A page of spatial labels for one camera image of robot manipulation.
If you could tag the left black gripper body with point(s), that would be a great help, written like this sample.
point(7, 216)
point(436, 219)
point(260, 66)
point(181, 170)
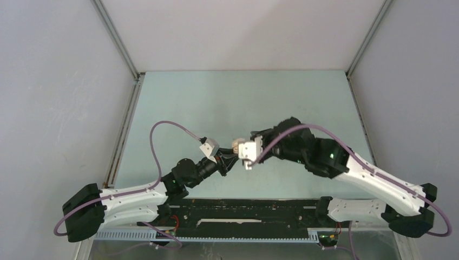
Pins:
point(220, 165)

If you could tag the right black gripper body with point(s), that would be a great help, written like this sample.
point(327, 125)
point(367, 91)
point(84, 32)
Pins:
point(276, 150)

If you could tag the beige earbud case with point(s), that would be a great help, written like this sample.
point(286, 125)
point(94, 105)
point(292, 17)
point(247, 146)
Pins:
point(237, 145)

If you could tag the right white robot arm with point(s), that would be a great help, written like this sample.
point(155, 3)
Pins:
point(402, 206)

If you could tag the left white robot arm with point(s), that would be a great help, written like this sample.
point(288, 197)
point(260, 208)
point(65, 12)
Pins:
point(91, 209)

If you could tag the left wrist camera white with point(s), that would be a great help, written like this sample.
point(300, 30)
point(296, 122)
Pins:
point(209, 147)

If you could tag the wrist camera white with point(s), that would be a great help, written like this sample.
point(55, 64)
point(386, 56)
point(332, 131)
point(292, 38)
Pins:
point(248, 152)
point(209, 147)

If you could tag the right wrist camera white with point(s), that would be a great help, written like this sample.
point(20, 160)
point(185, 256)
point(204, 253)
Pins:
point(248, 152)

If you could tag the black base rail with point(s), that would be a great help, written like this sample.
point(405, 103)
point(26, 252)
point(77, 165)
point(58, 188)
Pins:
point(246, 219)

